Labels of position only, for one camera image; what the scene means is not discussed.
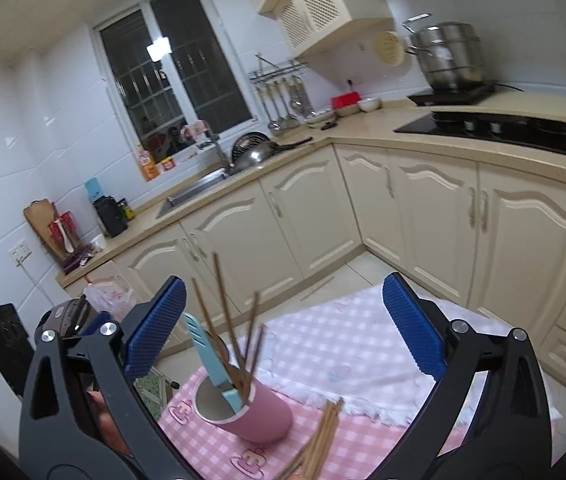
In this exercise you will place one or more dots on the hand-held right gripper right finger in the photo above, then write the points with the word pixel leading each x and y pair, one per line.
pixel 415 330

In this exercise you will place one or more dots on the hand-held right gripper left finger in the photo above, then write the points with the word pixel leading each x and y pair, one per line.
pixel 155 330

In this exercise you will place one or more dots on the wooden chopstick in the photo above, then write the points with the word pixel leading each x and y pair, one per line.
pixel 203 305
pixel 254 320
pixel 259 350
pixel 223 295

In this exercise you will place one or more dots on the light blue sheathed knife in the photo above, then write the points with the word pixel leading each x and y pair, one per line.
pixel 208 355

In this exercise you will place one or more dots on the pink cylindrical utensil cup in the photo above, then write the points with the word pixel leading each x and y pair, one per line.
pixel 258 410

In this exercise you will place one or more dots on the person's left hand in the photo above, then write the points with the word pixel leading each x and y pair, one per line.
pixel 108 425

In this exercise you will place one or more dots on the white plastic bag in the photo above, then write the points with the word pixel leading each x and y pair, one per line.
pixel 110 297

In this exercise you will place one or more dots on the white checkered fringed towel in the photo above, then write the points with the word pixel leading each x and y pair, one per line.
pixel 363 360

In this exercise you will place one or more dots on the metal storage rack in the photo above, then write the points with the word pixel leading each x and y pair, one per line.
pixel 155 392

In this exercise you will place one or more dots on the silver black rice cooker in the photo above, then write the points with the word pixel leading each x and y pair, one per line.
pixel 70 317

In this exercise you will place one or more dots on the purple cloth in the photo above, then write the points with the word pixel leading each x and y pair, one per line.
pixel 79 262

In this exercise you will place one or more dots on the small white cup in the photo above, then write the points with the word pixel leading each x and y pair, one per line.
pixel 98 243

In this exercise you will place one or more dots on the row of cream cabinet doors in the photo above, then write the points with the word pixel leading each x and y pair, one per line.
pixel 438 220

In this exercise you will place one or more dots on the pink checkered tablecloth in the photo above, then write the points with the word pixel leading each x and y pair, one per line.
pixel 203 440

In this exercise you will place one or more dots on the black kettle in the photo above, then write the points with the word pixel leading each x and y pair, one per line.
pixel 110 217

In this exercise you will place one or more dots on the small dark bottle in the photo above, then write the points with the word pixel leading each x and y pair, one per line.
pixel 128 210

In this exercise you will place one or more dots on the red utensil holder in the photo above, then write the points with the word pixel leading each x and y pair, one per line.
pixel 63 232

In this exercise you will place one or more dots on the steel kitchen sink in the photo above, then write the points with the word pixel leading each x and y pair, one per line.
pixel 190 192

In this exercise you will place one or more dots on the light blue box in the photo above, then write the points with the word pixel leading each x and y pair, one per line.
pixel 93 191

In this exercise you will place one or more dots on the wooden cutting board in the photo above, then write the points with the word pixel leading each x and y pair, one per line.
pixel 38 225

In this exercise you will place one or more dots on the small red yellow box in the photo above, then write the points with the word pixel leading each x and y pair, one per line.
pixel 166 166

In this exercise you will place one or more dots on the yellow seasoning package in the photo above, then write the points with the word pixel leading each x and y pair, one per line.
pixel 147 162

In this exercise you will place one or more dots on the steel kitchen faucet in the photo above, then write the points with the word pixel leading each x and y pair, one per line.
pixel 215 147

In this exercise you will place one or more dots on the steel wok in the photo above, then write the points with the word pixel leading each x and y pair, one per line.
pixel 258 154

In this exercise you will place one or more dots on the pink cloth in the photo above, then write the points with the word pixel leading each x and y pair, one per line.
pixel 194 130

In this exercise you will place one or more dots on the beige kitchen countertop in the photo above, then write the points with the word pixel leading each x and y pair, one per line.
pixel 373 125

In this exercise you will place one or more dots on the steel colander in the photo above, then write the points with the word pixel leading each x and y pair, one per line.
pixel 248 140

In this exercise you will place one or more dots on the black glass gas hob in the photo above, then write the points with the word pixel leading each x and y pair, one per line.
pixel 493 132

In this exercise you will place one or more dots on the beige bowl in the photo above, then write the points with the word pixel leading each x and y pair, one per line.
pixel 348 111

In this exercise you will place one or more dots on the white bowl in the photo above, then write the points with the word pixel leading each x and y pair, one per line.
pixel 369 105

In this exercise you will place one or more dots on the stack of plates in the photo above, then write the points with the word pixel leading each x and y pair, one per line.
pixel 320 120

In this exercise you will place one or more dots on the black induction cooker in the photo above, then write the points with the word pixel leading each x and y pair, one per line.
pixel 450 96

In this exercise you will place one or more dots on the hanging steel cooking utensil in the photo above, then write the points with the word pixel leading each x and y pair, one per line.
pixel 291 118
pixel 283 121
pixel 303 102
pixel 273 124

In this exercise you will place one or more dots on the red container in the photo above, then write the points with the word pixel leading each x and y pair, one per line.
pixel 346 101

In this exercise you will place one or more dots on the beige cutting board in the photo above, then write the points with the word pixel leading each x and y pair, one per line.
pixel 508 106

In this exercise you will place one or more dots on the barred kitchen window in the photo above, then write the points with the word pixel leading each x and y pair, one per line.
pixel 178 70

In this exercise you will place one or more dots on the steel steamer pot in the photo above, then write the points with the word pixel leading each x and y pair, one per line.
pixel 453 60

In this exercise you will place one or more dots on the round yellow steamer mat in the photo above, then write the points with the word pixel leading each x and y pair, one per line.
pixel 389 48

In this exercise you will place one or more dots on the metal tongs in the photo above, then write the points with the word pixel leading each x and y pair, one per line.
pixel 263 61

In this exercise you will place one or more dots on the white wall socket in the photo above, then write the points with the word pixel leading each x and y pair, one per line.
pixel 20 254

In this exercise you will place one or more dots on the wall socket with plug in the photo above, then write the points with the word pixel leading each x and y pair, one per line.
pixel 351 83

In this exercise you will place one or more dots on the wall mounted utensil rack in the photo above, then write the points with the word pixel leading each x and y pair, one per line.
pixel 278 72

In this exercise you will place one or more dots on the cream lattice door wall cabinet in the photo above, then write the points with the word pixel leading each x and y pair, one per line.
pixel 323 15

